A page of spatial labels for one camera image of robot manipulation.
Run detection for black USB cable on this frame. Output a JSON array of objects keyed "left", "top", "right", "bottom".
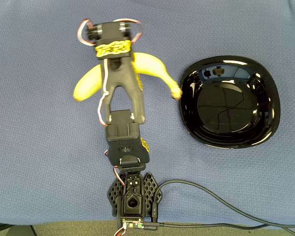
[{"left": 150, "top": 179, "right": 295, "bottom": 234}]

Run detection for glossy black plate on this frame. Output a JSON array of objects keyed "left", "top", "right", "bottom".
[{"left": 178, "top": 56, "right": 281, "bottom": 149}]

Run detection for red white servo wires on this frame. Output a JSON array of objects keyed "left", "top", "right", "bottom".
[{"left": 77, "top": 18, "right": 143, "bottom": 127}]

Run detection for yellow banana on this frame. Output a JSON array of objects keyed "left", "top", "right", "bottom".
[{"left": 72, "top": 52, "right": 184, "bottom": 103}]

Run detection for blue textured table cloth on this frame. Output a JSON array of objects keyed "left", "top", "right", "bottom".
[{"left": 0, "top": 0, "right": 295, "bottom": 226}]

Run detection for small motor controller board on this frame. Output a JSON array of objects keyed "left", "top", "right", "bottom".
[{"left": 117, "top": 220, "right": 144, "bottom": 231}]

